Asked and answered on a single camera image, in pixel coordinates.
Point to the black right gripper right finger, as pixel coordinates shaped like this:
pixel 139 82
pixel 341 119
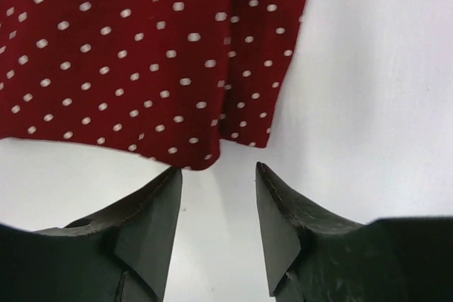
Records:
pixel 312 254

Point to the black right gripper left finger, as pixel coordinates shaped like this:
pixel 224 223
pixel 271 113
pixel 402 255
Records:
pixel 120 253

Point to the red polka dot skirt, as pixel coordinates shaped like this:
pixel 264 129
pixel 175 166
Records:
pixel 167 79

